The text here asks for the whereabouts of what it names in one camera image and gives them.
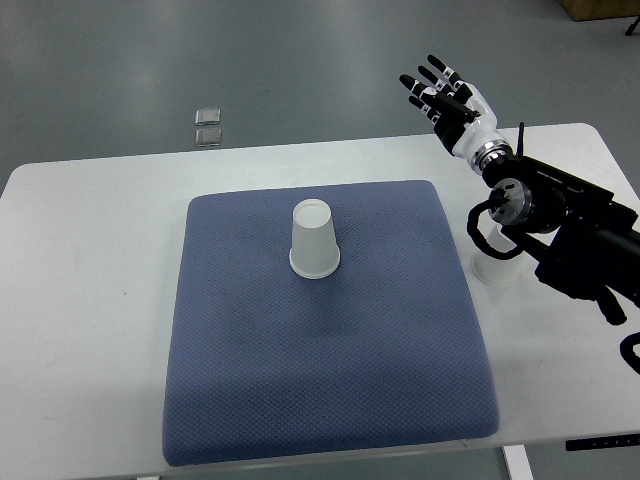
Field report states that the blue fabric cushion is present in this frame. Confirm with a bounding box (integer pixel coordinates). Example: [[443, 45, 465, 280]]
[[163, 180, 499, 467]]

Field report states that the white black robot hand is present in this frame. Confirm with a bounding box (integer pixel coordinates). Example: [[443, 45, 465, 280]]
[[399, 54, 512, 175]]

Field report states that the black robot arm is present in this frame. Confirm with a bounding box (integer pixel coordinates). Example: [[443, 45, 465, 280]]
[[467, 141, 639, 325]]

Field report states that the white table leg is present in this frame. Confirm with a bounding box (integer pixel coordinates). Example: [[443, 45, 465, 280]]
[[502, 445, 534, 480]]

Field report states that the metal floor plate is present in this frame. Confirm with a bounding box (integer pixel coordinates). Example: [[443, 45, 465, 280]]
[[195, 127, 222, 148], [194, 107, 221, 125]]

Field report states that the black table control panel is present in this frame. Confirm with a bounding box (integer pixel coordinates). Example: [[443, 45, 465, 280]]
[[565, 433, 640, 452]]

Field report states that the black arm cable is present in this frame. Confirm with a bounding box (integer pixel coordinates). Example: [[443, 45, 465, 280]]
[[466, 199, 525, 261]]

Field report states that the white paper cup on cushion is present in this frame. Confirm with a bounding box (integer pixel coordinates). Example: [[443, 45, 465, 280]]
[[289, 199, 341, 280]]

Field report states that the upper metal floor plate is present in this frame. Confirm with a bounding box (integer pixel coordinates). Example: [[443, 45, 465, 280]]
[[194, 107, 221, 125]]

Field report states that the black tripod leg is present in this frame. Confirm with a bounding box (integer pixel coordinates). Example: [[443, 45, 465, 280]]
[[625, 16, 640, 36]]

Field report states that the brown cardboard box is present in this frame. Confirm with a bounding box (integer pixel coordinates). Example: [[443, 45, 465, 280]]
[[560, 0, 639, 22]]

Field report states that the lower metal floor plate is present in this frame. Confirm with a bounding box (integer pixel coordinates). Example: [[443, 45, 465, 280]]
[[195, 127, 222, 148]]

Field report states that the white paper cup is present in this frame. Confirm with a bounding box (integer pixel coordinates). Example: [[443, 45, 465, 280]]
[[289, 199, 341, 280], [471, 224, 524, 288]]

